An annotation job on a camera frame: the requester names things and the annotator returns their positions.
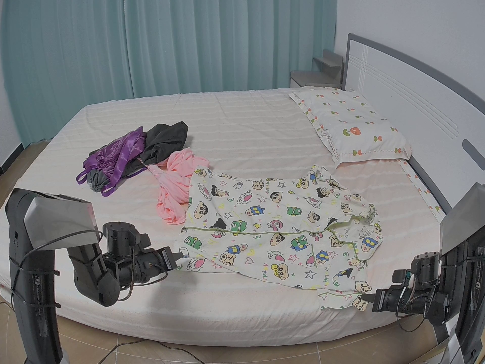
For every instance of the black garment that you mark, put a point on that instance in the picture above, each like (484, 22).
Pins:
(166, 138)

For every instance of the pink garment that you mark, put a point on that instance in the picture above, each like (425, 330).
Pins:
(174, 195)

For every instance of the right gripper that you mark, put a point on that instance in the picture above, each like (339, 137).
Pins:
(390, 301)

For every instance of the blue-green curtain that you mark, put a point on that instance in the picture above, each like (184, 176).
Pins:
(170, 32)

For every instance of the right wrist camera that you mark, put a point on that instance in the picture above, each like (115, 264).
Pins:
(401, 277)

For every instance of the white printed pillow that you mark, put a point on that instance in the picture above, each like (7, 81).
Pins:
(348, 127)

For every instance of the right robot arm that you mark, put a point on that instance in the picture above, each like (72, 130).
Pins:
(466, 271)

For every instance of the white printed pyjama top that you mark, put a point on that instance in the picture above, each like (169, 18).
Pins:
(265, 233)

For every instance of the bed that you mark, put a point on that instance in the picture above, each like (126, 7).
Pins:
(246, 127)

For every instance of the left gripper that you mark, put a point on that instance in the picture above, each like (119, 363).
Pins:
(151, 264)

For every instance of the grey bedside table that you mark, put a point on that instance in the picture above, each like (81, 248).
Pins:
(314, 76)

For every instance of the purple garment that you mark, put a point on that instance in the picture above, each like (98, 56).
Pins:
(121, 154)

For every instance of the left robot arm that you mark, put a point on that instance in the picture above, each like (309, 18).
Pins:
(34, 279)

